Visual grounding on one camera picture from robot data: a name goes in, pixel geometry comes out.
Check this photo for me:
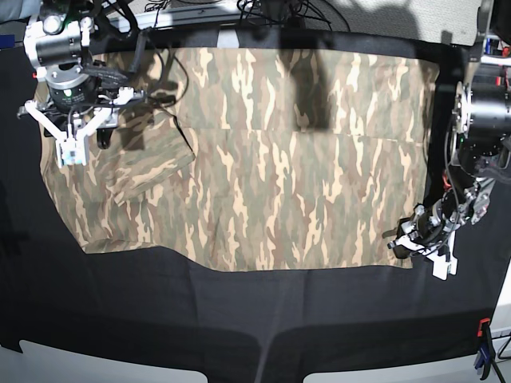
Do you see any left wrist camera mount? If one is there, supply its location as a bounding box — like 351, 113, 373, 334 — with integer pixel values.
383, 200, 459, 281

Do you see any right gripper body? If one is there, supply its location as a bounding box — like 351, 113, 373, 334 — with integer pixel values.
42, 113, 118, 150

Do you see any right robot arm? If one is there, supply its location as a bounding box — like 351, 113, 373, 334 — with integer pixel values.
18, 1, 156, 162

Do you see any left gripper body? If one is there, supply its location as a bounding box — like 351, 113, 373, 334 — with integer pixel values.
390, 223, 443, 259

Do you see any blue clamp right front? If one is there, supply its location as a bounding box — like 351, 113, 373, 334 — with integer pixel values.
474, 318, 496, 381

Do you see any camouflage t-shirt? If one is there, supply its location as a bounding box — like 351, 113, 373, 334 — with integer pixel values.
40, 48, 439, 271

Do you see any black table cloth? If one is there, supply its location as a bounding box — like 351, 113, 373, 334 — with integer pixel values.
0, 27, 511, 383

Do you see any white tape patch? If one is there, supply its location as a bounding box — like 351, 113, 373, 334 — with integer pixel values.
216, 30, 240, 49

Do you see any aluminium rail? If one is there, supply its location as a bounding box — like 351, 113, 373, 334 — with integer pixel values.
131, 8, 288, 31

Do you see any black cable bundle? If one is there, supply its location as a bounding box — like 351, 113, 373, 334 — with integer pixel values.
143, 0, 352, 32

